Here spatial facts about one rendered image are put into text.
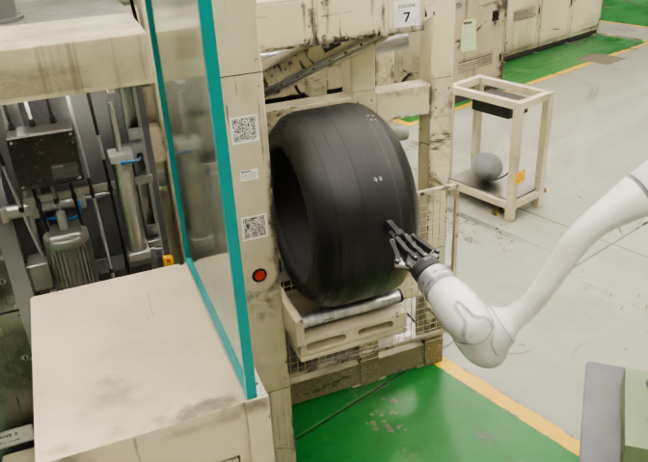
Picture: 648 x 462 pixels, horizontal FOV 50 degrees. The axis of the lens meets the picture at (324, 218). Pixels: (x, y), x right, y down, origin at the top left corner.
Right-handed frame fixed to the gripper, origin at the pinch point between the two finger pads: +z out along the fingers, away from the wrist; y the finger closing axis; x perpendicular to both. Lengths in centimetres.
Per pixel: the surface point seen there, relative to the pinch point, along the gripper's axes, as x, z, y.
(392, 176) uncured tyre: -10.2, 10.3, -4.1
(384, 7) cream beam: -40, 57, -23
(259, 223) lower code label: 5.4, 24.2, 29.8
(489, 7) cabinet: 98, 420, -319
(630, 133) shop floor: 162, 256, -363
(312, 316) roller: 35.3, 13.0, 18.1
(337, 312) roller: 35.6, 12.7, 10.4
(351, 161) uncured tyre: -14.4, 15.2, 6.1
